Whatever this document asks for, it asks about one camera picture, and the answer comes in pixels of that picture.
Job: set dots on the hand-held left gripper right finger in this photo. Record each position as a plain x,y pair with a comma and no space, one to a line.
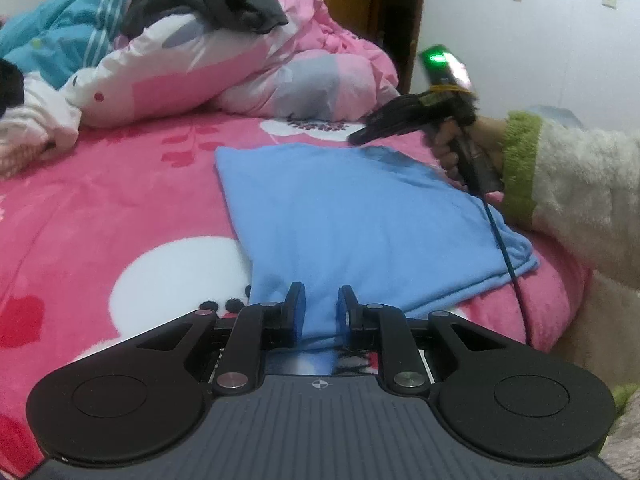
343,315

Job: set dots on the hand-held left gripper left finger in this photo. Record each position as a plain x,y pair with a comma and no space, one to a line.
298,315

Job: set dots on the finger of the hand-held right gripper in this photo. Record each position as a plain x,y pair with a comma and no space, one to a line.
370,134

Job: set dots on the light blue shirt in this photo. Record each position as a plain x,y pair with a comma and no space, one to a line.
350,220

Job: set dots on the person's right hand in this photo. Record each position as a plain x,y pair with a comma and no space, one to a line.
492,135

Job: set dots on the pink patchwork quilt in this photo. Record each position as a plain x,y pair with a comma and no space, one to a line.
190,70

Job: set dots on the dark grey garment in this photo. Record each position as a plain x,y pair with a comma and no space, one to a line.
225,0

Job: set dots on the pink floral blanket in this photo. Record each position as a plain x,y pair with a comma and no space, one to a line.
125,200

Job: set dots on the white fluffy robe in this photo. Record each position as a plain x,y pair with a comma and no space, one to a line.
610,320

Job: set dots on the white garment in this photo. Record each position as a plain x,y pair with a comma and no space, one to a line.
45,115

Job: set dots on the teal striped garment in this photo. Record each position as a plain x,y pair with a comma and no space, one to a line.
50,25

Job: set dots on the black garment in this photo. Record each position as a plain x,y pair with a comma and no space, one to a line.
10,85

